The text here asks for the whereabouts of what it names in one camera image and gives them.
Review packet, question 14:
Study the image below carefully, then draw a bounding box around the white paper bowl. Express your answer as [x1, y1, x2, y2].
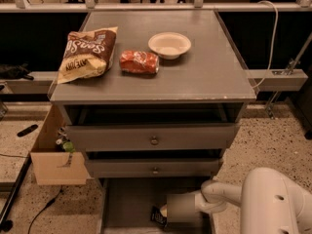
[148, 32, 192, 59]

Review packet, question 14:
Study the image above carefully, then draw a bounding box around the brown yellow chip bag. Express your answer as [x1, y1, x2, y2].
[57, 27, 118, 84]

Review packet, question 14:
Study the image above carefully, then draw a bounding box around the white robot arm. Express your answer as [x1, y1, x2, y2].
[160, 168, 312, 234]

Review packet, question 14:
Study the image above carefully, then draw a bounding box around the black marker on floor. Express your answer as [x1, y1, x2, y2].
[17, 124, 38, 137]

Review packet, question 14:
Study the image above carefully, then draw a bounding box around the grey middle drawer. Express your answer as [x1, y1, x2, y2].
[85, 149, 222, 177]

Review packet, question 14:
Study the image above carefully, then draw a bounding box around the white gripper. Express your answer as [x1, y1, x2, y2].
[160, 194, 201, 223]

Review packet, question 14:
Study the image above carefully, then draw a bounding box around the cardboard box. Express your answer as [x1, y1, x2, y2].
[30, 106, 89, 185]

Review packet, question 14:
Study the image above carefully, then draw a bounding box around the grey top drawer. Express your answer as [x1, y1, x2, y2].
[64, 103, 239, 152]

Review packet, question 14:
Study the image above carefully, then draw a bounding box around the green bottle in box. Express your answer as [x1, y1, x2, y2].
[56, 139, 75, 153]

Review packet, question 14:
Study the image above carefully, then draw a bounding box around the black rxbar chocolate wrapper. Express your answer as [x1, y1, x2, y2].
[150, 206, 167, 227]

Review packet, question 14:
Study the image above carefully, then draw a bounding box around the grey open bottom drawer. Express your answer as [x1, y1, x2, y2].
[98, 177, 214, 234]

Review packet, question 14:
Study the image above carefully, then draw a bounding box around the black object on ledge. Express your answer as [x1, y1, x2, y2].
[0, 63, 34, 80]

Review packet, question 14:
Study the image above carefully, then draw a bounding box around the red soda can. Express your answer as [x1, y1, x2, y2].
[119, 51, 159, 74]

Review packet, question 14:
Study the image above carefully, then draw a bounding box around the black floor cable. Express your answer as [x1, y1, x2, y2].
[26, 185, 64, 234]

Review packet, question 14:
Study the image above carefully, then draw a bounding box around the grey drawer cabinet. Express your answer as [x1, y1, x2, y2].
[48, 9, 257, 234]

